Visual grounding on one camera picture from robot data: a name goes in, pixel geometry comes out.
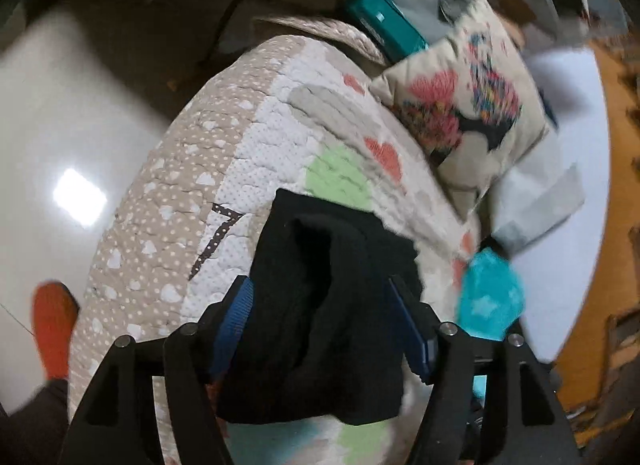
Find grey folded cloth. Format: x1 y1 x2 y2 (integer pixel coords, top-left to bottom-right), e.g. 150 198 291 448
485 130 586 256

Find black pants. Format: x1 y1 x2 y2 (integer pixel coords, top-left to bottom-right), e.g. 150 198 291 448
215 188 426 426

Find teal tissue packet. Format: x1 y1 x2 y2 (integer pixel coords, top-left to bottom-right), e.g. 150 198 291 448
347 0 431 63

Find floral silhouette print cushion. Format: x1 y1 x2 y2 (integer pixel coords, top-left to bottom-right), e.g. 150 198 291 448
370 0 551 220

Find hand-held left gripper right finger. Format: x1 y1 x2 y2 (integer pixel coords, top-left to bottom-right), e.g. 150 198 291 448
387 275 583 465

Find quilted patchwork bed cover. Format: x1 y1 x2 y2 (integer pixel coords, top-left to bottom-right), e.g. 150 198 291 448
67 15 481 465

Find teal and white fleece blanket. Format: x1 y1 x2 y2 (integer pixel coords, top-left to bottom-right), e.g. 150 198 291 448
457 247 528 398

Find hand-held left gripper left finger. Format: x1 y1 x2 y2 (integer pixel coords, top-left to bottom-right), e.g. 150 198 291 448
57 275 256 465

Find person's orange slipper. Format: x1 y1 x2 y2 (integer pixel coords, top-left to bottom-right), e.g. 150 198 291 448
31 281 81 381

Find person's dark trouser leg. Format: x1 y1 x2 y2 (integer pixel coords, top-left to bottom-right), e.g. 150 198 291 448
0 377 71 465

